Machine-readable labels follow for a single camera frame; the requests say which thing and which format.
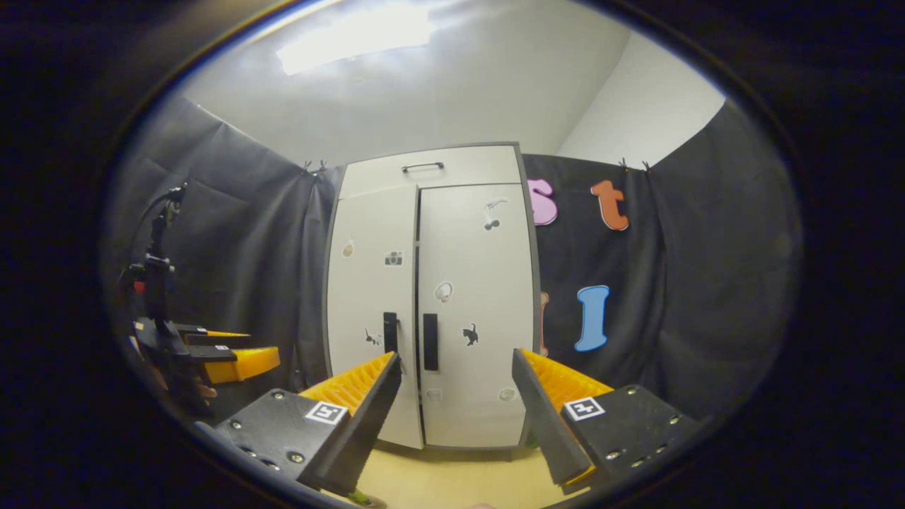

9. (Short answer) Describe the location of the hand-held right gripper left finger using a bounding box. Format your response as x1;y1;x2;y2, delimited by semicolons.
194;351;403;496

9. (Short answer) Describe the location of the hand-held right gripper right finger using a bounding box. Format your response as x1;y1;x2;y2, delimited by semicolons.
511;347;702;496

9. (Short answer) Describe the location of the white cabinet door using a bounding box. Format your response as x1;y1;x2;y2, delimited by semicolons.
417;182;535;449
327;185;424;450

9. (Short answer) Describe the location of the white and grey cabinet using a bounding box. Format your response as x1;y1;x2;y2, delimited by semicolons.
323;141;542;454

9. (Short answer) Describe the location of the white cabinet drawer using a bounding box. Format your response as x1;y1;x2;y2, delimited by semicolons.
339;145;524;201

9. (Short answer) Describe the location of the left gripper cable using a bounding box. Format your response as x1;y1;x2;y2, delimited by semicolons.
129;182;189;271

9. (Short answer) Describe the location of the black right door handle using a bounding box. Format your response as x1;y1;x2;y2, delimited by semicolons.
423;313;440;372

